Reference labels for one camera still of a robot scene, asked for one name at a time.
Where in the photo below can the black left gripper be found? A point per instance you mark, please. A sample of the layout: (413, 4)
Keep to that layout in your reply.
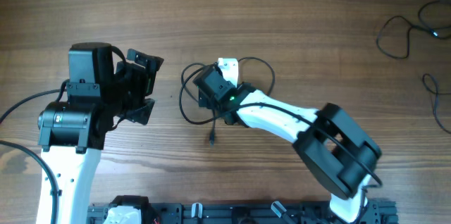
(141, 85)

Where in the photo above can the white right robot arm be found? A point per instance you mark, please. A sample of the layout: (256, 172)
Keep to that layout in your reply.
(339, 154)

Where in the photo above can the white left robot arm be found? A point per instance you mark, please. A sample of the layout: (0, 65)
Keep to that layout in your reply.
(105, 87)

